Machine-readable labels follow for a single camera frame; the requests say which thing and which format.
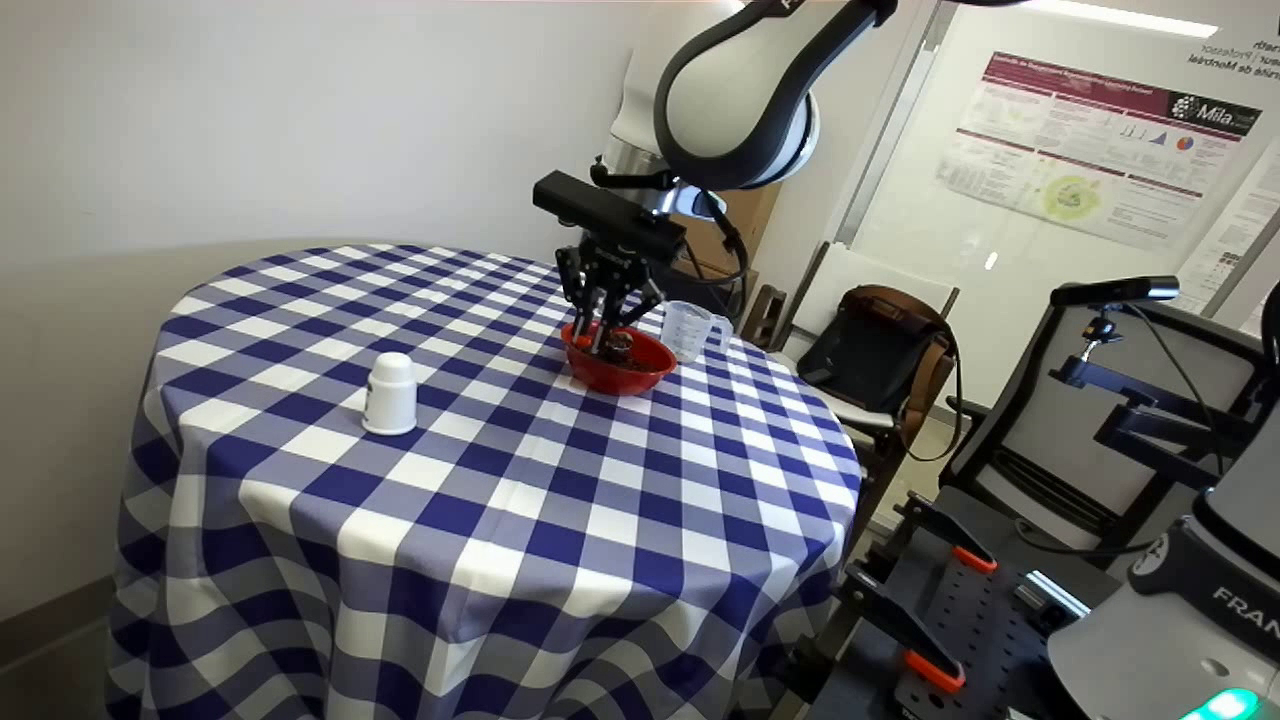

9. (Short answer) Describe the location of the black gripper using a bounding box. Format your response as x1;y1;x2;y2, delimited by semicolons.
556;238;670;360

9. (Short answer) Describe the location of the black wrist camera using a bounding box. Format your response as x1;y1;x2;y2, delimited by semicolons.
529;169;691;264

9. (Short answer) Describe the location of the red plastic bowl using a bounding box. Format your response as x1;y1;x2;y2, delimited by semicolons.
556;320;682;402

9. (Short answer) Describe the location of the blue white checkered tablecloth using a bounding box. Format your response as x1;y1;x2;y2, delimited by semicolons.
104;238;874;720

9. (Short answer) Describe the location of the orange handled clamp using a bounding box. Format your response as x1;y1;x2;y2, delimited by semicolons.
895;492;1003;582
844;565;978;702

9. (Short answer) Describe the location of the black camera on stand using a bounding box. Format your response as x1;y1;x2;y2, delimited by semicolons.
1049;274;1184;315

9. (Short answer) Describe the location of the small white cup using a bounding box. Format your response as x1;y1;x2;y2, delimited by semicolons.
360;348;426;442

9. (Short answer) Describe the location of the black mesh office chair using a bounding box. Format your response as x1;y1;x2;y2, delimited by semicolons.
937;295;1280;565

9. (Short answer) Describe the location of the white research poster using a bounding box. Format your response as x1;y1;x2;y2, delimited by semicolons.
931;50;1269;258

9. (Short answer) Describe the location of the brown backed chair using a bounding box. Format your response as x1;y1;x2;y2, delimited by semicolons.
796;280;964;464

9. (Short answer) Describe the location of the dark low cabinet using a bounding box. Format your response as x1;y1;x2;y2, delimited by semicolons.
651;258;765;328

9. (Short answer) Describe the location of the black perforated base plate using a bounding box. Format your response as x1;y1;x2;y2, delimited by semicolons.
786;504;1114;720

